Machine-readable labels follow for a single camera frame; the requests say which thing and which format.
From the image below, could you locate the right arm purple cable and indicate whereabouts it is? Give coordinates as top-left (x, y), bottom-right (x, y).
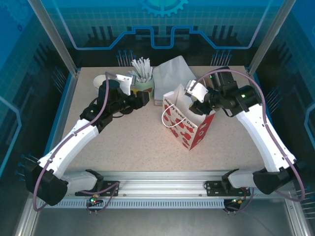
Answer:
top-left (193, 68), bottom-right (307, 214)

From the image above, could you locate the green straw holder cup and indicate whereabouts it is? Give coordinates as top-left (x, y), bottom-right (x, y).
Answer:
top-left (134, 78), bottom-right (155, 99)

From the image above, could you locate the white red paper gift bag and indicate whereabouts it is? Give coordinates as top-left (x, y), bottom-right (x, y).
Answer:
top-left (161, 84), bottom-right (218, 150)

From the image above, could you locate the stack of paper cups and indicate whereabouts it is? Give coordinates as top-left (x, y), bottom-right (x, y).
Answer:
top-left (93, 75), bottom-right (105, 90)

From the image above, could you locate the left base LED connector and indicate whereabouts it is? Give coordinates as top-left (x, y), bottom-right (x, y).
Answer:
top-left (87, 194), bottom-right (103, 207)

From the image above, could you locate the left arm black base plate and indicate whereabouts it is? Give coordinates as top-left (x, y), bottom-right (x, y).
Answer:
top-left (98, 179), bottom-right (121, 197)

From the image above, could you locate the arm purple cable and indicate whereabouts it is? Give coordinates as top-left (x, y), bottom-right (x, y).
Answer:
top-left (31, 71), bottom-right (121, 214)
top-left (193, 68), bottom-right (307, 214)

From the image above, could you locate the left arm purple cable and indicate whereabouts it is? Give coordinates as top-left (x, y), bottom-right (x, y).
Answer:
top-left (31, 71), bottom-right (121, 214)

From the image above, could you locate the white paper napkin stack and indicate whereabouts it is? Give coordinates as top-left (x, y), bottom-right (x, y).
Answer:
top-left (153, 56), bottom-right (197, 100)

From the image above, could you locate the slotted grey cable duct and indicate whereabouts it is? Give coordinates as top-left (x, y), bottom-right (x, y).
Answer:
top-left (59, 199), bottom-right (226, 209)

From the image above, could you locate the aluminium front rail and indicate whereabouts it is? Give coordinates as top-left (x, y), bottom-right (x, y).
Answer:
top-left (31, 169), bottom-right (295, 199)

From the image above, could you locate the aluminium frame post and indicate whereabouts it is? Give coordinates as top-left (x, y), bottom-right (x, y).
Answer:
top-left (27, 0), bottom-right (81, 76)
top-left (247, 0), bottom-right (297, 76)

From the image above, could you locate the aluminium side rail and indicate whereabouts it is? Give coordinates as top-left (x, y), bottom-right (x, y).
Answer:
top-left (40, 70), bottom-right (81, 179)
top-left (247, 70), bottom-right (286, 179)

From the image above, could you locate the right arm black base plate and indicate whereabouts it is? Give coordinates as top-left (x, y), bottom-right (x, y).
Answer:
top-left (205, 180), bottom-right (252, 197)

